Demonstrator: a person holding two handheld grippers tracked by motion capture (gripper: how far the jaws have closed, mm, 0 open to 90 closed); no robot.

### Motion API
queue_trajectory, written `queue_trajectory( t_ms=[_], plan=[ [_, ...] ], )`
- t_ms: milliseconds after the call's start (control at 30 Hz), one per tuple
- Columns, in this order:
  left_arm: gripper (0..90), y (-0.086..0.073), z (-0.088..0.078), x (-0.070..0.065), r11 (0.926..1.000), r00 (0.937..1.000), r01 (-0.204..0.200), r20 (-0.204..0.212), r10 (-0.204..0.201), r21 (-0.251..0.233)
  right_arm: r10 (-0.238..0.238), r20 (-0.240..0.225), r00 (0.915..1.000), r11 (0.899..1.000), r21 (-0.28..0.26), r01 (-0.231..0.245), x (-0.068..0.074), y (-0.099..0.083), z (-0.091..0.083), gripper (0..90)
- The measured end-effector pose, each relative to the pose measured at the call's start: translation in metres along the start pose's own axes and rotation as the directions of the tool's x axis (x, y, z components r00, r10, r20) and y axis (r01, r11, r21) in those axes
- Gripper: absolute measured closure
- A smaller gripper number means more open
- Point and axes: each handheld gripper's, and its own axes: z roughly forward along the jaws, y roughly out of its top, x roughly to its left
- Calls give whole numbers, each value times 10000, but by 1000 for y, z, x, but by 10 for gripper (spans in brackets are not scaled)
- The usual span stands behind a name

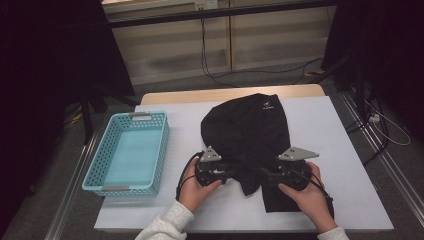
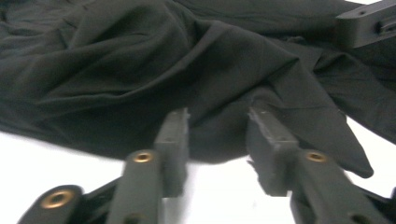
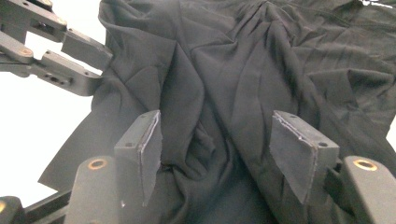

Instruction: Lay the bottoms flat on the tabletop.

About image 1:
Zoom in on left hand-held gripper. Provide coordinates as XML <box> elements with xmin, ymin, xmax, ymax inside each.
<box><xmin>194</xmin><ymin>145</ymin><xmax>234</xmax><ymax>188</ymax></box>

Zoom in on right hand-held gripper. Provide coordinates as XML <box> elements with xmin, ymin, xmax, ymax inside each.
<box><xmin>266</xmin><ymin>146</ymin><xmax>320</xmax><ymax>192</ymax></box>

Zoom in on black pants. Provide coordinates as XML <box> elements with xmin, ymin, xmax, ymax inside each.
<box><xmin>200</xmin><ymin>93</ymin><xmax>303</xmax><ymax>214</ymax></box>

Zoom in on blue plastic basket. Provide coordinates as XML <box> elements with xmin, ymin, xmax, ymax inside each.
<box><xmin>81</xmin><ymin>111</ymin><xmax>170</xmax><ymax>198</ymax></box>

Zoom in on person's left hand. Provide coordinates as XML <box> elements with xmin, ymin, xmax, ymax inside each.
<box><xmin>178</xmin><ymin>158</ymin><xmax>223</xmax><ymax>214</ymax></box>

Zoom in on person's right hand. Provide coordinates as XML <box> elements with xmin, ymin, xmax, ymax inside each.
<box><xmin>278</xmin><ymin>161</ymin><xmax>338</xmax><ymax>233</ymax></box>

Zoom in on wooden table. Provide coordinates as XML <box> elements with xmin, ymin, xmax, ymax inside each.
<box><xmin>139</xmin><ymin>83</ymin><xmax>326</xmax><ymax>106</ymax></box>

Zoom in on yellow strip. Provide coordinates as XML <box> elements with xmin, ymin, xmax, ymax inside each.
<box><xmin>303</xmin><ymin>68</ymin><xmax>326</xmax><ymax>78</ymax></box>
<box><xmin>68</xmin><ymin>111</ymin><xmax>84</xmax><ymax>126</ymax></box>

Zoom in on black stand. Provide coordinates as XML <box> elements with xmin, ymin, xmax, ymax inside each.
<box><xmin>78</xmin><ymin>84</ymin><xmax>141</xmax><ymax>146</ymax></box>
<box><xmin>308</xmin><ymin>53</ymin><xmax>368</xmax><ymax>114</ymax></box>

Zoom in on beige wooden cabinet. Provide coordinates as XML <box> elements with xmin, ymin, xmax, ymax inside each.
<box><xmin>111</xmin><ymin>5</ymin><xmax>337</xmax><ymax>86</ymax></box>

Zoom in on black curtain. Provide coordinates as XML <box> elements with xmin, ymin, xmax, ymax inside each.
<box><xmin>0</xmin><ymin>0</ymin><xmax>136</xmax><ymax>234</ymax></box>
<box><xmin>321</xmin><ymin>0</ymin><xmax>424</xmax><ymax>141</ymax></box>

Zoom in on black horizontal bar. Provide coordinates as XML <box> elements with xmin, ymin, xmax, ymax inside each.
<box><xmin>107</xmin><ymin>0</ymin><xmax>338</xmax><ymax>29</ymax></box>

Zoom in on left hand-held gripper cable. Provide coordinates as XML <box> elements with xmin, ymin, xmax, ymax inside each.
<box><xmin>175</xmin><ymin>151</ymin><xmax>205</xmax><ymax>203</ymax></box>

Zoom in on hand-held gripper cable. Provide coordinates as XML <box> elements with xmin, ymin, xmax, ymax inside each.
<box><xmin>289</xmin><ymin>169</ymin><xmax>335</xmax><ymax>229</ymax></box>
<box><xmin>175</xmin><ymin>151</ymin><xmax>205</xmax><ymax>203</ymax></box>

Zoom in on right hand-held gripper cable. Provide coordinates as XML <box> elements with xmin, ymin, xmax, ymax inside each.
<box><xmin>289</xmin><ymin>169</ymin><xmax>335</xmax><ymax>229</ymax></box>

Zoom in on black cable bundle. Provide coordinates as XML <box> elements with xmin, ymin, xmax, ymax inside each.
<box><xmin>344</xmin><ymin>93</ymin><xmax>391</xmax><ymax>167</ymax></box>

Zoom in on aluminium floor rail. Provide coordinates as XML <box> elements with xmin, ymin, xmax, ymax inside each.
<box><xmin>44</xmin><ymin>133</ymin><xmax>99</xmax><ymax>240</ymax></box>
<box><xmin>339</xmin><ymin>91</ymin><xmax>424</xmax><ymax>228</ymax></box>

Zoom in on white cable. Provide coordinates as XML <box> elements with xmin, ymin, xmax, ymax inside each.
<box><xmin>364</xmin><ymin>99</ymin><xmax>412</xmax><ymax>147</ymax></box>

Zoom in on black floor cable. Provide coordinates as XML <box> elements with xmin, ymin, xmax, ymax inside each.
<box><xmin>209</xmin><ymin>57</ymin><xmax>324</xmax><ymax>81</ymax></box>

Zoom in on black hanging cable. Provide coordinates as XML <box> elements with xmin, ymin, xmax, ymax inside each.
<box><xmin>199</xmin><ymin>18</ymin><xmax>239</xmax><ymax>89</ymax></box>

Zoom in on white wall socket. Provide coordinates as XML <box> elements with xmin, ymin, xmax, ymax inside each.
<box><xmin>194</xmin><ymin>0</ymin><xmax>218</xmax><ymax>11</ymax></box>

